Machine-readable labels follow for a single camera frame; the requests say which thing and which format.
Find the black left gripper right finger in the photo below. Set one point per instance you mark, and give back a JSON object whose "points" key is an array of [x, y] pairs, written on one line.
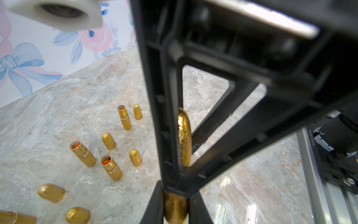
{"points": [[198, 213]]}

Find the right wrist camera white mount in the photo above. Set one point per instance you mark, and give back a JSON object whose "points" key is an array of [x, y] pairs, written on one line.
{"points": [[64, 15]]}

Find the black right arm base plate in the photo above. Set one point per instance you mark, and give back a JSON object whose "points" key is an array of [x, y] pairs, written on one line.
{"points": [[335, 145]]}

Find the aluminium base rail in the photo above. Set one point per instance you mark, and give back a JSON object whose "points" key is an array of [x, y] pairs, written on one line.
{"points": [[329, 203]]}

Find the gold lipstick cap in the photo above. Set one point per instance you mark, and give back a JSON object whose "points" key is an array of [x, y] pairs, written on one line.
{"points": [[137, 112], [78, 215], [135, 158], [108, 141], [51, 192]]}

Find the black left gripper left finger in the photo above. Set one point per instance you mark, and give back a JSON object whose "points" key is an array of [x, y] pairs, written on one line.
{"points": [[154, 213]]}

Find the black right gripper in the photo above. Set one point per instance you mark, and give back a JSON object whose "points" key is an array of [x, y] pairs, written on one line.
{"points": [[297, 47]]}

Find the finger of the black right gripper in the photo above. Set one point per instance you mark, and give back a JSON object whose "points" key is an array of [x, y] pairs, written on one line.
{"points": [[283, 110], [153, 22]]}

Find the gold bullet lipstick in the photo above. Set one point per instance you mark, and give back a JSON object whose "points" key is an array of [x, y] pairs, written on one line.
{"points": [[175, 206], [12, 217], [111, 167], [124, 117]]}

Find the gold lipstick tube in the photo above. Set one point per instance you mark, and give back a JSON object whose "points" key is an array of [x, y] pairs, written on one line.
{"points": [[83, 153]]}

